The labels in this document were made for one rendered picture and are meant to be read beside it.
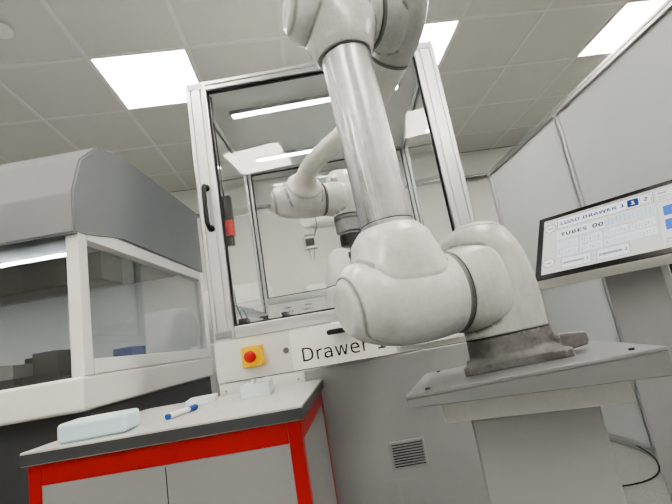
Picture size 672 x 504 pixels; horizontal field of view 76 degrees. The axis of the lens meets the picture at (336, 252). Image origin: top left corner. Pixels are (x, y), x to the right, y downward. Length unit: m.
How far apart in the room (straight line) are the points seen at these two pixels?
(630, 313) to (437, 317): 1.02
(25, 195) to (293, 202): 0.92
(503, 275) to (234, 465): 0.68
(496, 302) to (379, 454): 0.93
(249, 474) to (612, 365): 0.72
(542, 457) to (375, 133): 0.62
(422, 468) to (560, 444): 0.86
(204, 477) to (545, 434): 0.68
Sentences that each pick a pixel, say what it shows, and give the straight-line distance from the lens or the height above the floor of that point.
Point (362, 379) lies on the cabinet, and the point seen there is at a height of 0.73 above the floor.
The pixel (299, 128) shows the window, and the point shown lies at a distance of 1.79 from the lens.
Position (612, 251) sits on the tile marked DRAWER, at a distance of 1.61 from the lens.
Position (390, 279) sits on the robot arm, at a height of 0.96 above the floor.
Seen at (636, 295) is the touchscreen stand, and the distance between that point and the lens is 1.67.
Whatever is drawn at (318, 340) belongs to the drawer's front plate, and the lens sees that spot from 1.23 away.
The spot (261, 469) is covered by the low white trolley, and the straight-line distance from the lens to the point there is 1.03.
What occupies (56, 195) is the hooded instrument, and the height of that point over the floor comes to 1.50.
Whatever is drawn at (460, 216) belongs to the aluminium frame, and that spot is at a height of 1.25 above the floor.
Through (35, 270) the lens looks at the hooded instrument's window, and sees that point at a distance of 1.69.
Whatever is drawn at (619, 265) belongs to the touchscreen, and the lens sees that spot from 1.57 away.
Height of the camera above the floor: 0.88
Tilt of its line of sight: 11 degrees up
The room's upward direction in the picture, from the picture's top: 10 degrees counter-clockwise
